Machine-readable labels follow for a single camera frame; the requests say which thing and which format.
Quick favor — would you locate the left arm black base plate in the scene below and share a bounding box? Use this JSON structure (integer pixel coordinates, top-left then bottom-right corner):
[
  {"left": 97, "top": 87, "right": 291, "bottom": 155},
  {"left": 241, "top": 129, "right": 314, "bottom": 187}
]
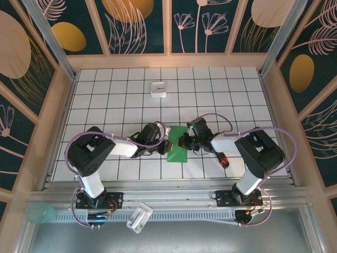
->
[{"left": 75, "top": 192, "right": 124, "bottom": 209}]

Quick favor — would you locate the grey slotted cable duct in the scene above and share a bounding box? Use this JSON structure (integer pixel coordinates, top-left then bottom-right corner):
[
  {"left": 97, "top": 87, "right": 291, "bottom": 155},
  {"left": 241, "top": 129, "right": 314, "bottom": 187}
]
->
[{"left": 54, "top": 210, "right": 237, "bottom": 223}]

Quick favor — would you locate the aluminium side rail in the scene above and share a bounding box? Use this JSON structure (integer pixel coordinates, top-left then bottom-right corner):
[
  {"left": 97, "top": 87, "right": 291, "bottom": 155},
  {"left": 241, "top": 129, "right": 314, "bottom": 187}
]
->
[
  {"left": 43, "top": 75, "right": 79, "bottom": 189},
  {"left": 260, "top": 73, "right": 300, "bottom": 187}
]

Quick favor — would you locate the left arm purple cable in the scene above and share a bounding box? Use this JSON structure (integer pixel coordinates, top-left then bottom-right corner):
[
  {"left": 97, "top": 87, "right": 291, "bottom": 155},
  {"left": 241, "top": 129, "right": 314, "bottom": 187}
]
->
[{"left": 64, "top": 120, "right": 170, "bottom": 229}]

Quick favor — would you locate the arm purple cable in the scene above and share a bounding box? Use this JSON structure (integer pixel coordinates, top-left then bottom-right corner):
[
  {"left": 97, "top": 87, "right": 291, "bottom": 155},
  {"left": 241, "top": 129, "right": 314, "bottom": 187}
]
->
[
  {"left": 196, "top": 113, "right": 299, "bottom": 228},
  {"left": 64, "top": 120, "right": 170, "bottom": 229}
]

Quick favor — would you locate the white square desk clock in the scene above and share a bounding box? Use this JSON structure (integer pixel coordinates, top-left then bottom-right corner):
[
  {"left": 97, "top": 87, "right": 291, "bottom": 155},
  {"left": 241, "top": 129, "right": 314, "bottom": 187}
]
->
[{"left": 150, "top": 81, "right": 168, "bottom": 99}]

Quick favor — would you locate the teal plastic cup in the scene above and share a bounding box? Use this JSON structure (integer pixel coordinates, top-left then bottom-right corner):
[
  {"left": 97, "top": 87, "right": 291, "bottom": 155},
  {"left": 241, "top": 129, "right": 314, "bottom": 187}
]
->
[{"left": 27, "top": 201, "right": 57, "bottom": 225}]

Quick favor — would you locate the white plastic bracket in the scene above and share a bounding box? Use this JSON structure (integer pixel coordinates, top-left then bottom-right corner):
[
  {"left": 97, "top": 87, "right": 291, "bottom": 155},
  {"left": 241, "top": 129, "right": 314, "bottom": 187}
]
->
[{"left": 126, "top": 202, "right": 154, "bottom": 235}]

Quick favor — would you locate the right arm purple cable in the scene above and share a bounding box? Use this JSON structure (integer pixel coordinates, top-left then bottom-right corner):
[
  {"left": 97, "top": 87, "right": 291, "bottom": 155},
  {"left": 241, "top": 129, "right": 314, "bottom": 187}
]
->
[{"left": 196, "top": 113, "right": 299, "bottom": 228}]

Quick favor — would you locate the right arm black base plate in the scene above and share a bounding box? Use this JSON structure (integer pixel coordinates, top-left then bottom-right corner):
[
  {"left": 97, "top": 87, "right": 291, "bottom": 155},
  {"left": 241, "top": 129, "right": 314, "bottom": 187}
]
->
[{"left": 215, "top": 190, "right": 263, "bottom": 208}]

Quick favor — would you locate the long aluminium mounting rail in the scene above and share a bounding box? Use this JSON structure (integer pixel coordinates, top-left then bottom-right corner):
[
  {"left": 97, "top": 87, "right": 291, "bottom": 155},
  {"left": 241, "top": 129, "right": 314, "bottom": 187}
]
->
[{"left": 28, "top": 180, "right": 310, "bottom": 211}]

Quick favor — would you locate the aluminium corner post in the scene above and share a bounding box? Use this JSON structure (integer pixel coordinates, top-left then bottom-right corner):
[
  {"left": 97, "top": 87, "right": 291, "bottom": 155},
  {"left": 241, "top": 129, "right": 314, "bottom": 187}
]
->
[
  {"left": 22, "top": 0, "right": 78, "bottom": 80},
  {"left": 257, "top": 0, "right": 310, "bottom": 77}
]

